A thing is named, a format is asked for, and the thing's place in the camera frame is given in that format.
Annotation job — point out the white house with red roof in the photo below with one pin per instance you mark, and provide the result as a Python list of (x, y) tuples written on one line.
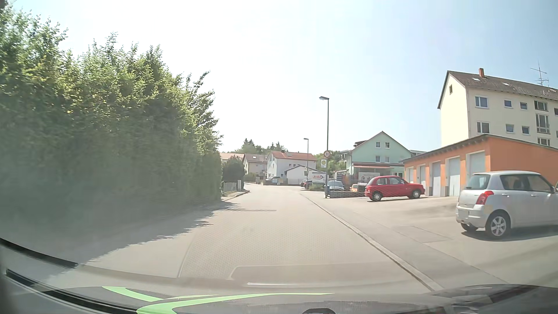
[(287, 165)]

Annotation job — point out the group of distant trees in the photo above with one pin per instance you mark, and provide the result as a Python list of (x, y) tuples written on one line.
[(257, 147)]

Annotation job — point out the cream house with brown roof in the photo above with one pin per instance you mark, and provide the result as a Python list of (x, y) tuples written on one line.
[(255, 163)]

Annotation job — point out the white van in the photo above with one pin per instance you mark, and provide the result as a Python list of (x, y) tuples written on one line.
[(317, 177)]

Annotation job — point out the dark green bush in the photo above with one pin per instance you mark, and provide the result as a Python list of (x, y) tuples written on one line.
[(233, 170)]

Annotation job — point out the round speed limit sign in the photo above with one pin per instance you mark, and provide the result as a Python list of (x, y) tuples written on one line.
[(326, 154)]

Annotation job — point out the grey pavement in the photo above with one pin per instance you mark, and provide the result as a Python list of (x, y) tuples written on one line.
[(233, 195)]

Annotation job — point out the dark parked car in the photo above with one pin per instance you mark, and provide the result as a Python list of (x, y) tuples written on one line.
[(335, 185)]

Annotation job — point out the grey asphalt road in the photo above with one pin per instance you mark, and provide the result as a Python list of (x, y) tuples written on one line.
[(266, 226)]

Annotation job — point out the pale green house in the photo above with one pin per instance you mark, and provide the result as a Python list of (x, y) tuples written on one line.
[(378, 155)]

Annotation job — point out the red small car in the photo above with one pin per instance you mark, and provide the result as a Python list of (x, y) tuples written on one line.
[(392, 187)]

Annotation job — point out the car's own bonnet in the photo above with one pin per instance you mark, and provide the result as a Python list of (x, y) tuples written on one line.
[(279, 303)]

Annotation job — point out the grey paved forecourt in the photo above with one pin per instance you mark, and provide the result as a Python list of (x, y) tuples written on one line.
[(436, 235)]

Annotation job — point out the tall green hedge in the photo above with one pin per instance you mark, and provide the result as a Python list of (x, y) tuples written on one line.
[(96, 139)]

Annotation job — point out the orange garage building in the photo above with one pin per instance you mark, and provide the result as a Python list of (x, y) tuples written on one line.
[(501, 161)]

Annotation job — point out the white multi-storey house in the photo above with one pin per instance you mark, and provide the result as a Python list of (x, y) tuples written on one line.
[(501, 113)]

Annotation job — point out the silver hatchback car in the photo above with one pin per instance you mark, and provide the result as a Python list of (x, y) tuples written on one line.
[(510, 203)]

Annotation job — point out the tall grey lamp post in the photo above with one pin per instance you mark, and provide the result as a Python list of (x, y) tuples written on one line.
[(327, 131)]

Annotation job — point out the low dark stone wall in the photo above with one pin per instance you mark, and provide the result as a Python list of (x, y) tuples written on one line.
[(346, 194)]

